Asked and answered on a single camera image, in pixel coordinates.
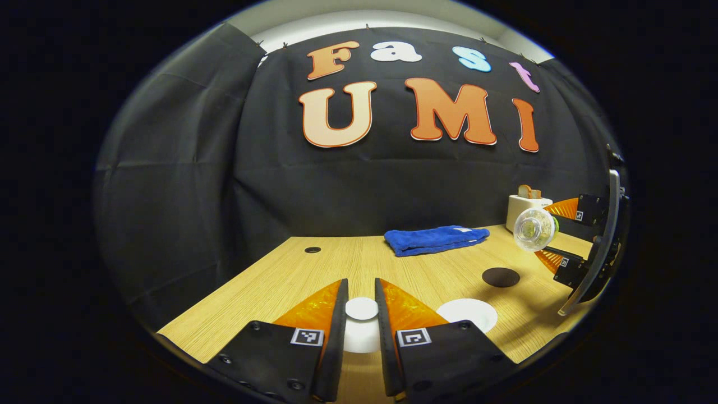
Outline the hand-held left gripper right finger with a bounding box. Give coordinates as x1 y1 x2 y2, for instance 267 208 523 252
375 277 519 400

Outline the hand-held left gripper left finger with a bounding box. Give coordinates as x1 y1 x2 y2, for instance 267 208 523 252
205 278 349 403

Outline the white teacup lid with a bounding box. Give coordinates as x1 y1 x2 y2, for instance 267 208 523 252
343 297 381 354

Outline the clear water bottle green label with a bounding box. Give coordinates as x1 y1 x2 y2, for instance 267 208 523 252
513 207 560 253

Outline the dark brown round coaster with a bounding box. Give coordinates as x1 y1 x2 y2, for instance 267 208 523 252
482 267 521 288

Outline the white toaster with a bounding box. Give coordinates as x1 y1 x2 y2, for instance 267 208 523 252
506 194 553 233

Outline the blue folded towel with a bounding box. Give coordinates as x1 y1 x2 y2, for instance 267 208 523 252
384 225 490 258

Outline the black backdrop cloth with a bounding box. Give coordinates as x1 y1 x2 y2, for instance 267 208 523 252
93 22 626 320

